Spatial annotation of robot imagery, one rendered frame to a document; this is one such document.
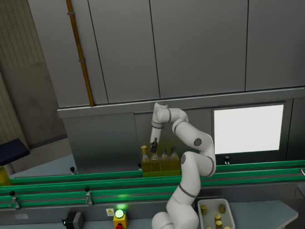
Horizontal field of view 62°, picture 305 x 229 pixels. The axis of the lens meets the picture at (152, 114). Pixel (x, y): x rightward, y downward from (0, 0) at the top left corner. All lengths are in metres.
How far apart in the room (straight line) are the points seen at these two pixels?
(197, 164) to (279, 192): 0.83
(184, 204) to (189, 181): 0.09
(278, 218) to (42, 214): 1.39
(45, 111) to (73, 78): 2.76
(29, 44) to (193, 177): 3.47
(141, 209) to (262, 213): 0.70
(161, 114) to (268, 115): 0.68
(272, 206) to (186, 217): 0.83
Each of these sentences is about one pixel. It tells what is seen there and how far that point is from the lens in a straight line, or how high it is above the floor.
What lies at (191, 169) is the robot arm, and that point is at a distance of 1.01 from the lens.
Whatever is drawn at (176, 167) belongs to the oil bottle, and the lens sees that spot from 1.55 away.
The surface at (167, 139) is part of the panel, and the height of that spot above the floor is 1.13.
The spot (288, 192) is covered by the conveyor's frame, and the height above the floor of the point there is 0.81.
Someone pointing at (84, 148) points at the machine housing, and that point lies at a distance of 1.77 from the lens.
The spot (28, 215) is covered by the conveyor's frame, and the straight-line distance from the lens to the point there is 1.85.
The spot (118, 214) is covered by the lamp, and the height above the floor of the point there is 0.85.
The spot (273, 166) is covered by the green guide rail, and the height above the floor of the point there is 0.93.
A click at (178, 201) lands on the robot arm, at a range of 1.06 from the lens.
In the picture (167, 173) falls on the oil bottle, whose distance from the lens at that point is 1.58.
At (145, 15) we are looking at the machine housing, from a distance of 1.43.
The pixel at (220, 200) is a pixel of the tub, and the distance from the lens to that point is 1.61.
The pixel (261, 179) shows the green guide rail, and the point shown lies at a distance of 1.68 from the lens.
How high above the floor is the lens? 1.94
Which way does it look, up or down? 24 degrees down
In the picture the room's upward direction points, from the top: 7 degrees counter-clockwise
